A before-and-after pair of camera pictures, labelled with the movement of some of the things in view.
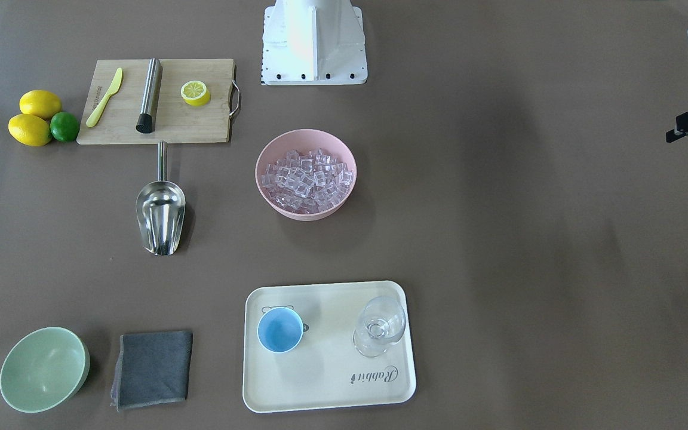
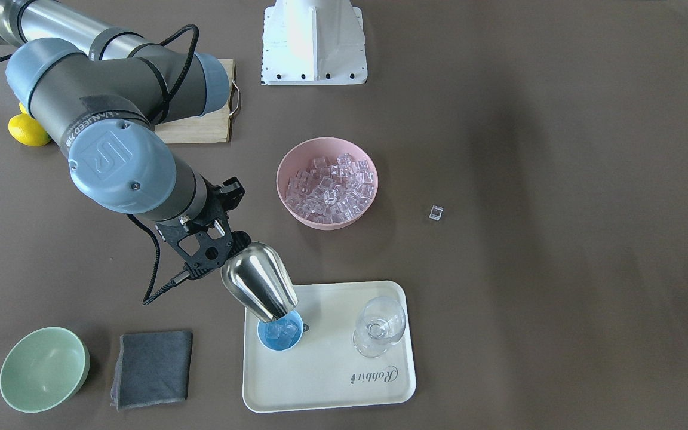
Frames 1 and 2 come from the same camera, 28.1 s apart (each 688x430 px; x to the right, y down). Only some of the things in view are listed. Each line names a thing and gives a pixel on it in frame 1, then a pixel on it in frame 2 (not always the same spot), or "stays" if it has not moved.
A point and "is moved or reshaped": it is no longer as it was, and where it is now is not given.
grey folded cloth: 151,367 stays
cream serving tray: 325,370 stays
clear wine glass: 381,322 stays
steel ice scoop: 159,208 is moved or reshaped
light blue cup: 279,329 stays
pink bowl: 305,174 is moved or reshaped
